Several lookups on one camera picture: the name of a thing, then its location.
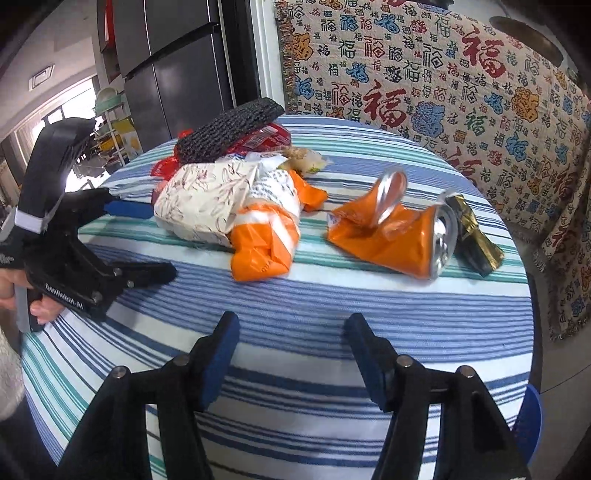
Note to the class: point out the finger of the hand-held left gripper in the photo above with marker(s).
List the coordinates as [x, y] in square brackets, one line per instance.
[131, 210]
[152, 273]

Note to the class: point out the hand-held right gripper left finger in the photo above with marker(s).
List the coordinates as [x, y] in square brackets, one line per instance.
[220, 362]

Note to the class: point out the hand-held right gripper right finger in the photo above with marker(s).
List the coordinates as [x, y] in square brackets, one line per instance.
[364, 364]

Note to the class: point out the crushed orange can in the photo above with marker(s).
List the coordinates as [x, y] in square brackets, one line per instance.
[392, 244]

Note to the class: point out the black gold wrapper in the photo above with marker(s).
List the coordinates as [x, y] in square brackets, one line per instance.
[475, 244]

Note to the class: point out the person's left hand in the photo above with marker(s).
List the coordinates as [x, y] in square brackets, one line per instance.
[44, 311]

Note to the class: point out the floral paper bag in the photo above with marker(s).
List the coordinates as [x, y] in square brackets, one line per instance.
[207, 198]

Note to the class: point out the blue striped tablecloth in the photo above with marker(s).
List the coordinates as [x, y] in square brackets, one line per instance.
[300, 314]

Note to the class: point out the white storage rack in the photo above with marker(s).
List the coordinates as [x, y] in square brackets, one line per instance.
[111, 120]

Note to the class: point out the orange plastic bag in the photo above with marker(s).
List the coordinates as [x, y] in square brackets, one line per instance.
[258, 254]

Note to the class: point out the black textured pad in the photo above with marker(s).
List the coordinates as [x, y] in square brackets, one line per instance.
[226, 127]

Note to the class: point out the white paper napkin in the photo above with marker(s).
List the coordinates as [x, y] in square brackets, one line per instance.
[265, 160]

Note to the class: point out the dark grey refrigerator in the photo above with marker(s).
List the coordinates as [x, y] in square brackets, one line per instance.
[184, 69]

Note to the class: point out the red snack wrapper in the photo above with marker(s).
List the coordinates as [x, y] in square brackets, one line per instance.
[263, 136]

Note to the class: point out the ceiling air vent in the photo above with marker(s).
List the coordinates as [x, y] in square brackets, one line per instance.
[41, 77]

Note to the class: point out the blue waste basket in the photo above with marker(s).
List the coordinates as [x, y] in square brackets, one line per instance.
[531, 415]

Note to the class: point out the bread scrap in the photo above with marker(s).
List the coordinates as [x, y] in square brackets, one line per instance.
[302, 159]

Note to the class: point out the printed blanket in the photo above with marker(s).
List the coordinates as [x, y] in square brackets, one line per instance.
[415, 83]

